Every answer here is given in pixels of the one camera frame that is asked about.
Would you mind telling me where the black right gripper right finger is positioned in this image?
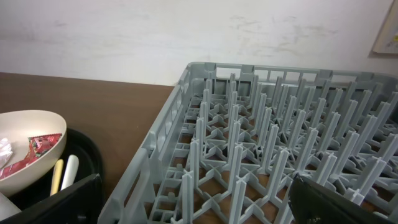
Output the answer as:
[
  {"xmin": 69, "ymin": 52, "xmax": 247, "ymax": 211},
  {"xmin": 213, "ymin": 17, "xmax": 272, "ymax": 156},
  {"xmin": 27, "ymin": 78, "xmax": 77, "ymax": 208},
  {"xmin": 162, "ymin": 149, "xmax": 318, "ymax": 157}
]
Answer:
[{"xmin": 289, "ymin": 174, "xmax": 392, "ymax": 224}]

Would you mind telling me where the white plastic fork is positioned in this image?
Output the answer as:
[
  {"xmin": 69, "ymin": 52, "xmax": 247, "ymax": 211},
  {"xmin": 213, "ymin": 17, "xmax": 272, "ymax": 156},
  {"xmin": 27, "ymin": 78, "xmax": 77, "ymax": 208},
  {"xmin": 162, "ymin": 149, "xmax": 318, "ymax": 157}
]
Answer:
[{"xmin": 60, "ymin": 154, "xmax": 79, "ymax": 190}]

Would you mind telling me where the paper on wall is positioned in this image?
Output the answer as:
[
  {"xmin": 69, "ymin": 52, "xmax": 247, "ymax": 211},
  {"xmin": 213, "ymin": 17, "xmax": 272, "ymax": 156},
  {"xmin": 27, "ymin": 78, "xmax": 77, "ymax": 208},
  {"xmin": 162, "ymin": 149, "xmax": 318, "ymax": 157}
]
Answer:
[{"xmin": 373, "ymin": 0, "xmax": 397, "ymax": 54}]

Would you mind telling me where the round black tray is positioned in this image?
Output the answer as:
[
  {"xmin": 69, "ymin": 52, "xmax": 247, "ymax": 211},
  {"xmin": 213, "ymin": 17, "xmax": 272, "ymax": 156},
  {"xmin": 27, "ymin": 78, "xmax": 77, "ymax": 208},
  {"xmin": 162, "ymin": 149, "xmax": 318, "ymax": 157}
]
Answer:
[{"xmin": 9, "ymin": 128, "xmax": 106, "ymax": 209}]

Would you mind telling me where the white tissue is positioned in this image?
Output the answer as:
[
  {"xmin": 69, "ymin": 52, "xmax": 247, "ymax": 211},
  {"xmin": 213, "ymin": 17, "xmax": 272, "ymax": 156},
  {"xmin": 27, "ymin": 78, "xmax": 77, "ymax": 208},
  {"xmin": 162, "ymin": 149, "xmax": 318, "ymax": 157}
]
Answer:
[{"xmin": 0, "ymin": 138, "xmax": 13, "ymax": 168}]

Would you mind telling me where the beige large bowl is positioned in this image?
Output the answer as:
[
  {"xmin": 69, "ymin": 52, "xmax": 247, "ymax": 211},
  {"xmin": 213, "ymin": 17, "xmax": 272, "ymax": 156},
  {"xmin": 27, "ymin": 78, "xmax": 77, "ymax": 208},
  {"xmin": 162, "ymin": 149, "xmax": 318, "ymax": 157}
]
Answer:
[{"xmin": 1, "ymin": 110, "xmax": 67, "ymax": 197}]

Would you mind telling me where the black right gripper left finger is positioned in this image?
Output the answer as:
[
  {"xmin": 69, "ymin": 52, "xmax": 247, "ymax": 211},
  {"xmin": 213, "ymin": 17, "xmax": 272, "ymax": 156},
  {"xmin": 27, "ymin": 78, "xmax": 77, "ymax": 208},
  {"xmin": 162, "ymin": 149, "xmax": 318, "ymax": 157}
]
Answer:
[{"xmin": 1, "ymin": 174, "xmax": 103, "ymax": 224}]

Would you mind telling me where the white cup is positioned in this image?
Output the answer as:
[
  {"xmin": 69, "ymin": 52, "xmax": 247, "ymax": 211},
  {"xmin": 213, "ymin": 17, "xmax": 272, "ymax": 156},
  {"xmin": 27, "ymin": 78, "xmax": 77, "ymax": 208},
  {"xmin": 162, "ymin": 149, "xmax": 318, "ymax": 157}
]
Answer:
[{"xmin": 0, "ymin": 193, "xmax": 21, "ymax": 221}]

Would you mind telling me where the grey dishwasher rack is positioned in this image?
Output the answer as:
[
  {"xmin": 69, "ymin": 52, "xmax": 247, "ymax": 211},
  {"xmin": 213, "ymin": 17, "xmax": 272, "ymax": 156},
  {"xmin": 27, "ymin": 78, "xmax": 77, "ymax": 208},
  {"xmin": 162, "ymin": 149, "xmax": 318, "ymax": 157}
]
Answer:
[{"xmin": 98, "ymin": 62, "xmax": 397, "ymax": 223}]

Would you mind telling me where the red snack wrapper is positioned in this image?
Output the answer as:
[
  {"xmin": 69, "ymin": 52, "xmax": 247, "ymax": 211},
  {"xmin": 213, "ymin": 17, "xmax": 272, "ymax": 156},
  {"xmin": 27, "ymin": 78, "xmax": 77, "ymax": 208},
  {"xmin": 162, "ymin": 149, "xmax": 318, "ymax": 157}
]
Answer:
[{"xmin": 1, "ymin": 133, "xmax": 62, "ymax": 179}]

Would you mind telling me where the yellow plastic spoon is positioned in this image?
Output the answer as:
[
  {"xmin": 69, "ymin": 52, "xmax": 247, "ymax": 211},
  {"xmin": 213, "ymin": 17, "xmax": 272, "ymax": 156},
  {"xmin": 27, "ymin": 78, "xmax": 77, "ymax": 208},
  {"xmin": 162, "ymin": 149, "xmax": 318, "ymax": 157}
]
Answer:
[{"xmin": 50, "ymin": 159, "xmax": 63, "ymax": 196}]

